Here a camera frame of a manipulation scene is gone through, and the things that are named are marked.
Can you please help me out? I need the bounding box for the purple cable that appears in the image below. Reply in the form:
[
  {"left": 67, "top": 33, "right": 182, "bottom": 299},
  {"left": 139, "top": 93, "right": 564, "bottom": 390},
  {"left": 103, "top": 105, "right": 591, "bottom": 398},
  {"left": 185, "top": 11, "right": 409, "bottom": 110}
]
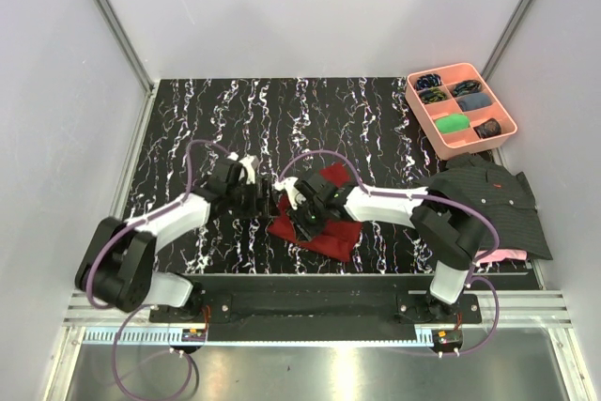
[
  {"left": 86, "top": 138, "right": 200, "bottom": 400},
  {"left": 278, "top": 149, "right": 501, "bottom": 358}
]

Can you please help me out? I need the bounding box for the black green rolled sock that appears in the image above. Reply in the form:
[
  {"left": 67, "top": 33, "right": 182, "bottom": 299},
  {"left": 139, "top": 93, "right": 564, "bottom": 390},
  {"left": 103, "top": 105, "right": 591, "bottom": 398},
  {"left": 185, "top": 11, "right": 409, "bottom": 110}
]
[{"left": 419, "top": 87, "right": 448, "bottom": 104}]

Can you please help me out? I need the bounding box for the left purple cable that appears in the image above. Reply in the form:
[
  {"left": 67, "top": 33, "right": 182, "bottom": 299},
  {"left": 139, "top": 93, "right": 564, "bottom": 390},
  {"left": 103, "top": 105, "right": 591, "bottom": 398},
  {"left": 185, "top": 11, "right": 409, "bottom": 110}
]
[{"left": 86, "top": 138, "right": 200, "bottom": 400}]

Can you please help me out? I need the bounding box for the black blue rolled sock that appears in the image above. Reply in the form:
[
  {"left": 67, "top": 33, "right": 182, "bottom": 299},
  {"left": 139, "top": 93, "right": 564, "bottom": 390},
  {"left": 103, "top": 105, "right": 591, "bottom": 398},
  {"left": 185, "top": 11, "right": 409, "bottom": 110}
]
[{"left": 414, "top": 73, "right": 442, "bottom": 91}]

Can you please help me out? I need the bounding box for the black marble pattern mat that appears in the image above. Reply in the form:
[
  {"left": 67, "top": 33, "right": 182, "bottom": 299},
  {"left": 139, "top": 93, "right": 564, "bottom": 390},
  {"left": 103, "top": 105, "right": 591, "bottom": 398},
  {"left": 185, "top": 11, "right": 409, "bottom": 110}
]
[{"left": 125, "top": 78, "right": 446, "bottom": 274}]

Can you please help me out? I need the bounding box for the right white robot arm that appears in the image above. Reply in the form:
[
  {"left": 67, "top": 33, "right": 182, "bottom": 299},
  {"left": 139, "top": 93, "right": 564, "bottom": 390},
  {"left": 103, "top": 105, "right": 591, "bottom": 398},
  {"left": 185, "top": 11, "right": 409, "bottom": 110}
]
[{"left": 279, "top": 174, "right": 488, "bottom": 323}]

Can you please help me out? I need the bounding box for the dark patterned rolled sock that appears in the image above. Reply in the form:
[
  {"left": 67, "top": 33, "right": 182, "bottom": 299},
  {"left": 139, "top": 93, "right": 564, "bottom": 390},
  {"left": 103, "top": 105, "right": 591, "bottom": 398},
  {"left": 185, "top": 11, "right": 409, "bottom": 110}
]
[{"left": 473, "top": 118, "right": 502, "bottom": 140}]

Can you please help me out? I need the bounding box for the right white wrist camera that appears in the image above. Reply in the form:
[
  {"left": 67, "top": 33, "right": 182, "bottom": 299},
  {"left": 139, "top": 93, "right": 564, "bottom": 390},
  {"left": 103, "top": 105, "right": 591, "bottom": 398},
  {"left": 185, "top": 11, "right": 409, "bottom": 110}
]
[{"left": 274, "top": 177, "right": 306, "bottom": 209}]

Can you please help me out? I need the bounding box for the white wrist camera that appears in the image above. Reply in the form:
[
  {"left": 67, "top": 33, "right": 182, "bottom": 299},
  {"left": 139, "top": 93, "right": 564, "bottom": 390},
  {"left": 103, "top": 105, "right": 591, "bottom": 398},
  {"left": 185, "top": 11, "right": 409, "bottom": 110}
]
[
  {"left": 274, "top": 177, "right": 306, "bottom": 209},
  {"left": 227, "top": 152, "right": 259, "bottom": 185}
]

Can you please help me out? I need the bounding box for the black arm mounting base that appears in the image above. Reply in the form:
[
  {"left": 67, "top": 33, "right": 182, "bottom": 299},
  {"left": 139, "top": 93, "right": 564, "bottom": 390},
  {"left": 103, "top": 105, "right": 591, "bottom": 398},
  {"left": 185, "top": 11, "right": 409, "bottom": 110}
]
[{"left": 147, "top": 271, "right": 485, "bottom": 327}]

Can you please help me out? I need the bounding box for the dark striped folded shirt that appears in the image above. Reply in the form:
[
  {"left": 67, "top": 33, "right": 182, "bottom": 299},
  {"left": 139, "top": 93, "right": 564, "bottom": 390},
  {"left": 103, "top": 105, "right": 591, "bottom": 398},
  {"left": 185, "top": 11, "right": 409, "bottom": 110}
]
[{"left": 415, "top": 153, "right": 552, "bottom": 260}]

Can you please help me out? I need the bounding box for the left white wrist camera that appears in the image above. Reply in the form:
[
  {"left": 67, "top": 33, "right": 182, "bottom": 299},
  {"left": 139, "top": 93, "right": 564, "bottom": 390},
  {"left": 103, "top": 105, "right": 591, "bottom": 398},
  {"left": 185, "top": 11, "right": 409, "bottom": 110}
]
[{"left": 227, "top": 152, "right": 259, "bottom": 185}]

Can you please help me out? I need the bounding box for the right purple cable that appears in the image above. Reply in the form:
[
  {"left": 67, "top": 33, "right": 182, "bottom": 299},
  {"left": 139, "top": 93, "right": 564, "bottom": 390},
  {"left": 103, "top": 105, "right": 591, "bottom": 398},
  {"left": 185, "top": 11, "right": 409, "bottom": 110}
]
[{"left": 278, "top": 149, "right": 501, "bottom": 358}]

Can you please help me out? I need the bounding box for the pink folded garment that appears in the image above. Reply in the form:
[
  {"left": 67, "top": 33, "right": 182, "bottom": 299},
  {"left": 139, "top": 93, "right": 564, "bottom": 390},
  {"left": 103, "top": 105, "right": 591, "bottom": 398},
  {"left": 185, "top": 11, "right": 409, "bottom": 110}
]
[{"left": 475, "top": 249, "right": 528, "bottom": 266}]

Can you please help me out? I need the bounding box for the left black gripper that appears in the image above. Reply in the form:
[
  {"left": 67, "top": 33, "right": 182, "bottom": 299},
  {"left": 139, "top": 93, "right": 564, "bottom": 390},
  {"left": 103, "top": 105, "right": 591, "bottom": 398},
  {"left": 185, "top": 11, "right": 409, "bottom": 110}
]
[{"left": 225, "top": 178, "right": 279, "bottom": 220}]

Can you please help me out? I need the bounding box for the navy patterned rolled sock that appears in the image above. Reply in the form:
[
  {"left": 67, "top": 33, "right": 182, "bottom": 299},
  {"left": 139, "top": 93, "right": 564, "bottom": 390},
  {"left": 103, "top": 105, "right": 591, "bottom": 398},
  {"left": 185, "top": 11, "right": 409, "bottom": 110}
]
[{"left": 451, "top": 79, "right": 482, "bottom": 98}]

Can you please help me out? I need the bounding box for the red cloth napkin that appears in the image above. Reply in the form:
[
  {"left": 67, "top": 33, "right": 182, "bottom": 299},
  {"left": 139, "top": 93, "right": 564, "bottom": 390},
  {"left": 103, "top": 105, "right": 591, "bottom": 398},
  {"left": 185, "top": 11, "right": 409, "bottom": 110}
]
[{"left": 268, "top": 163, "right": 362, "bottom": 263}]

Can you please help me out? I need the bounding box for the pink divided organizer tray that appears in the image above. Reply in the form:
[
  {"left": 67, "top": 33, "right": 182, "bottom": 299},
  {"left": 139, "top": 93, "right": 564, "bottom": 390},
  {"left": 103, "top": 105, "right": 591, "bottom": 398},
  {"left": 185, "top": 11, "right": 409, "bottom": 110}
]
[{"left": 406, "top": 63, "right": 517, "bottom": 160}]

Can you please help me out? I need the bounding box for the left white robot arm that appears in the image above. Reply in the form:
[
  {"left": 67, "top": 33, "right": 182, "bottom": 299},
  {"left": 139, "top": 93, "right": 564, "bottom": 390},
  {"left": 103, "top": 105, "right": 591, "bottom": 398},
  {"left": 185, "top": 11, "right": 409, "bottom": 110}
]
[{"left": 74, "top": 156, "right": 279, "bottom": 322}]

